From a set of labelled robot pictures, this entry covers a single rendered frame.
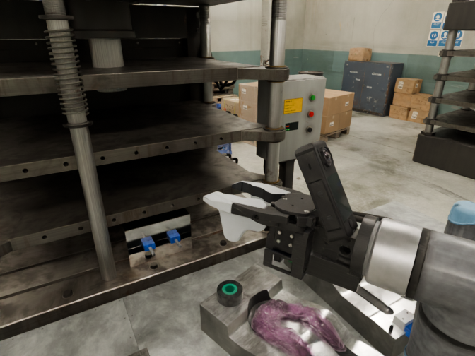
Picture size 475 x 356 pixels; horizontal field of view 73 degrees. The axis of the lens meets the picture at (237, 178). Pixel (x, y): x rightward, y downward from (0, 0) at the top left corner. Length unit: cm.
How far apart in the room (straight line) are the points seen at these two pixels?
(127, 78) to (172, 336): 85
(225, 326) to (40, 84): 91
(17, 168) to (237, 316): 81
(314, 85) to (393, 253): 135
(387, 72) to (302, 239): 750
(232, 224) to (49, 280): 115
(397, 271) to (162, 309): 95
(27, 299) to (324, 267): 121
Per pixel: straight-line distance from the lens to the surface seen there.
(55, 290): 144
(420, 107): 765
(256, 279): 113
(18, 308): 143
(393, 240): 36
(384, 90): 787
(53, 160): 120
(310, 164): 36
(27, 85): 118
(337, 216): 37
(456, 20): 495
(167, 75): 124
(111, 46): 142
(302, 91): 160
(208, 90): 195
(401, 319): 110
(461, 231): 100
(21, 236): 131
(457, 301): 37
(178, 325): 115
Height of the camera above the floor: 165
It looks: 24 degrees down
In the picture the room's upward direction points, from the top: straight up
